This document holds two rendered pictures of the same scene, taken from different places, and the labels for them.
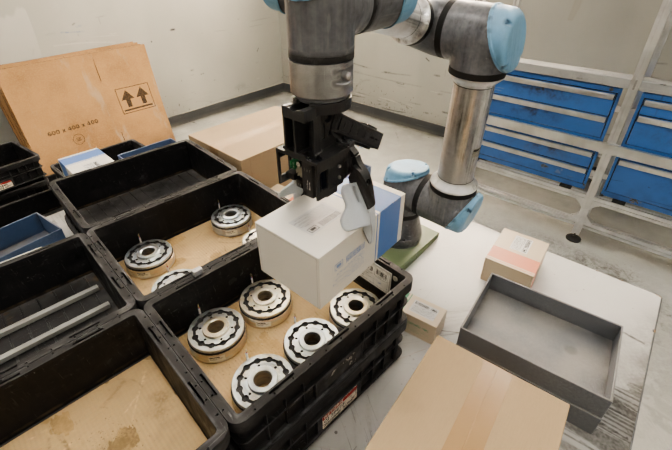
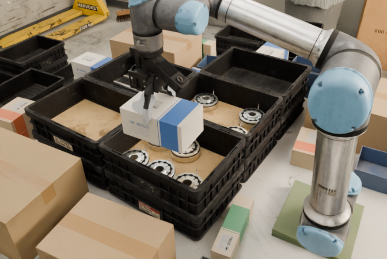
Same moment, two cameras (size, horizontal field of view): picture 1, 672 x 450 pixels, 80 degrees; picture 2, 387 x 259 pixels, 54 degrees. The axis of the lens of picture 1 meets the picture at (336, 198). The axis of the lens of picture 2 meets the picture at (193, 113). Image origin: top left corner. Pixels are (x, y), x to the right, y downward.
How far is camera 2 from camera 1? 102 cm
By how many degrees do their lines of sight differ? 65
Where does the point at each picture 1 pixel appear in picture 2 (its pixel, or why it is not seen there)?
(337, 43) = (133, 27)
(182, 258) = (213, 113)
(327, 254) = (124, 110)
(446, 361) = (154, 228)
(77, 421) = (118, 120)
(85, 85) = not seen: outside the picture
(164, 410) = not seen: hidden behind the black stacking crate
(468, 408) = (124, 237)
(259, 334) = (167, 155)
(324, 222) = not seen: hidden behind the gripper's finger
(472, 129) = (316, 163)
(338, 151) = (141, 73)
